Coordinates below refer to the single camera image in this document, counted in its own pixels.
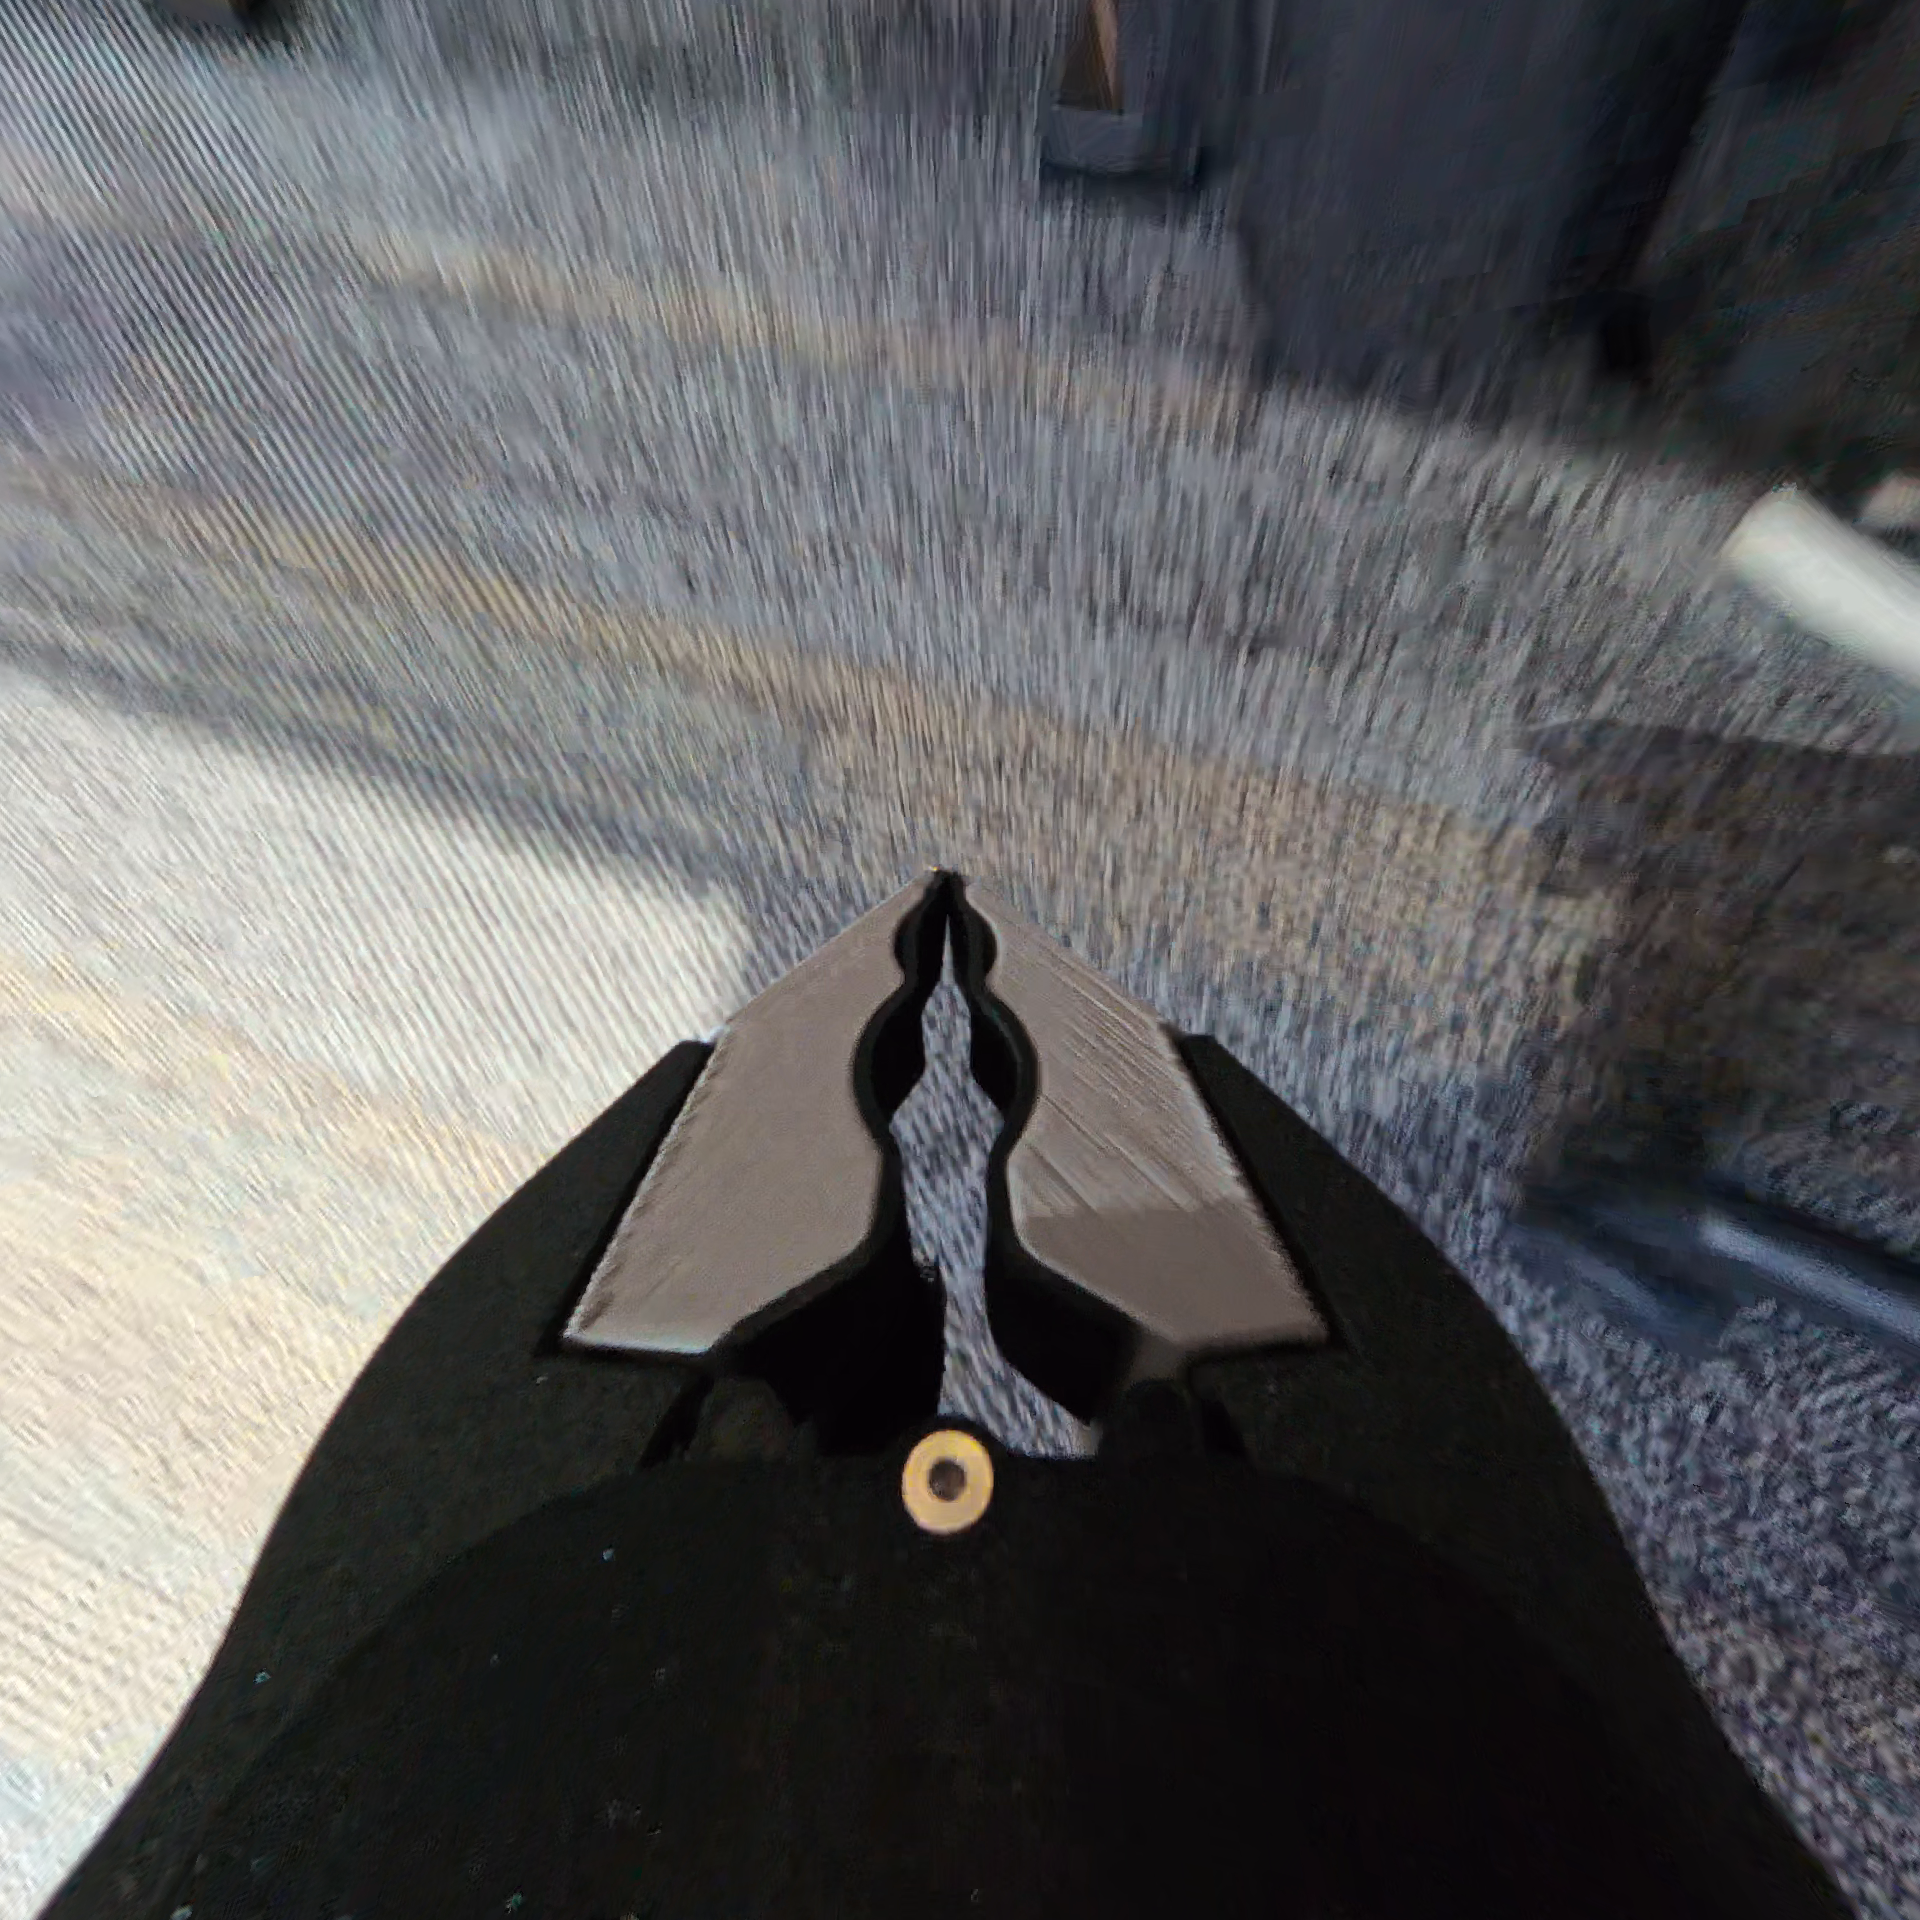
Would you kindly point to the white metal bar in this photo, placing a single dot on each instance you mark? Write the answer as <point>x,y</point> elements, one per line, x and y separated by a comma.
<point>1829,578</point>

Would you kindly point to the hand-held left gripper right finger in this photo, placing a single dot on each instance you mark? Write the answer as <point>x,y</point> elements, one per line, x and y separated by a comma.
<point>1142,1185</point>

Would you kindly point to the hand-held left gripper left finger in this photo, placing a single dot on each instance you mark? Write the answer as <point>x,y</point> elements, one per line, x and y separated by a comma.
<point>751,1200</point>

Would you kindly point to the dark blurred furniture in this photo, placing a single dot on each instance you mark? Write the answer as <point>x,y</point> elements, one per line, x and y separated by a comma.
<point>1426,180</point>

